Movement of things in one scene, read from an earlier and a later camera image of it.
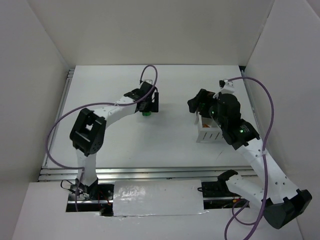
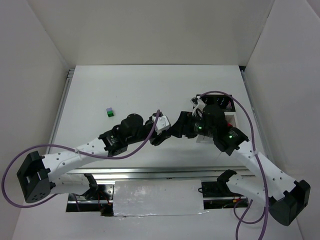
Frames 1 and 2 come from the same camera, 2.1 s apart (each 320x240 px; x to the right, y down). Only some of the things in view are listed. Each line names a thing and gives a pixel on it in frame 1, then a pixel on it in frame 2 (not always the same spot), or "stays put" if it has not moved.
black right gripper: (200, 104) → (188, 125)
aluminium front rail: (105, 174) stays put
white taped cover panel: (160, 197) stays put
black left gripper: (151, 106) → (155, 136)
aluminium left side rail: (62, 103) stays put
